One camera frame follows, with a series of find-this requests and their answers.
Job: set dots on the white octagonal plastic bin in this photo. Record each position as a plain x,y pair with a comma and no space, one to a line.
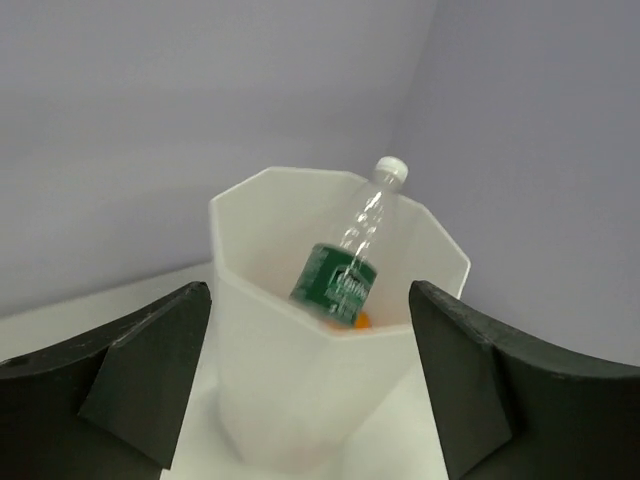
292,390

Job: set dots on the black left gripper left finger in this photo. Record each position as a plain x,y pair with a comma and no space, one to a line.
108,403

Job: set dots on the orange bottle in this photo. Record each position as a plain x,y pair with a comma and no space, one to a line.
362,322

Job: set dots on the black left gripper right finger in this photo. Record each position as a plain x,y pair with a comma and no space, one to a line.
508,405

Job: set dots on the clear bottle green label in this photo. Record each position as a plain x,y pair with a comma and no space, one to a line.
341,269

